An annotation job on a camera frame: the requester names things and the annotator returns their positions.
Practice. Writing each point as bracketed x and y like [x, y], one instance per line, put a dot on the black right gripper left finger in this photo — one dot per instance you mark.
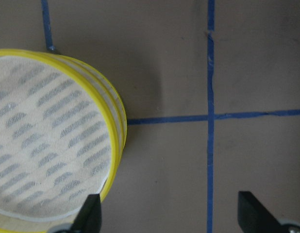
[89, 218]

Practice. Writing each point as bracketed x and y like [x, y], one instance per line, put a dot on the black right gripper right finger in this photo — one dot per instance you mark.
[253, 217]

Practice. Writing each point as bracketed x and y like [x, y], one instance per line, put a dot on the yellow rimmed steamer basket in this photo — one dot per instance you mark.
[58, 142]
[105, 89]

